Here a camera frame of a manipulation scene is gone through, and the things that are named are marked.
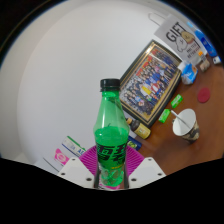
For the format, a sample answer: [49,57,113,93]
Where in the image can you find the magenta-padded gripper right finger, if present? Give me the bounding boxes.
[123,145,167,190]

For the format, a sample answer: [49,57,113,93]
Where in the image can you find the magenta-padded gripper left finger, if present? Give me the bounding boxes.
[57,145,101,190]

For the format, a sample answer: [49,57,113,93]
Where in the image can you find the green plastic drink bottle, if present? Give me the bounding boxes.
[92,78,130,188]

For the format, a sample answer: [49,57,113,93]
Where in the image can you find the pink shuttlecock tube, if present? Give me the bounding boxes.
[54,148,71,167]

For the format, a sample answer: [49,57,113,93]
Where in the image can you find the white green shuttlecock tube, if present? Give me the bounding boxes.
[61,135,88,158]

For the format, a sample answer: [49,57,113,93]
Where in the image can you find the amber pump bottle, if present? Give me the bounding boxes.
[125,117,152,140]

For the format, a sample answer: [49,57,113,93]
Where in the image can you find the patterned paper cup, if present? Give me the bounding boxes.
[171,108,201,145]

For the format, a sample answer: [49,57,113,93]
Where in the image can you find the white spoon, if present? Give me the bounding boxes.
[170,109,192,129]

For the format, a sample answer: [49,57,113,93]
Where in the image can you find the framed group photo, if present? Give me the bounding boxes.
[118,39,183,129]

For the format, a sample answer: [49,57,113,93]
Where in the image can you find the flat round red coaster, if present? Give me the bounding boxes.
[196,87,212,104]

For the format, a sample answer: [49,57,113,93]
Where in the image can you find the blue tissue pack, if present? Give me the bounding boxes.
[177,60,199,85]

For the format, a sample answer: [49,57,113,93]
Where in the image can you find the small patterned box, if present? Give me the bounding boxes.
[199,58,212,73]

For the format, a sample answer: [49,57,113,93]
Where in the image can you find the white printed paper bag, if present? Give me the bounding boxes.
[148,12,201,64]

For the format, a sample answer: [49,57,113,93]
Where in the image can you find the blue detergent bottle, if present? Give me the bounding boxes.
[186,21,218,58]

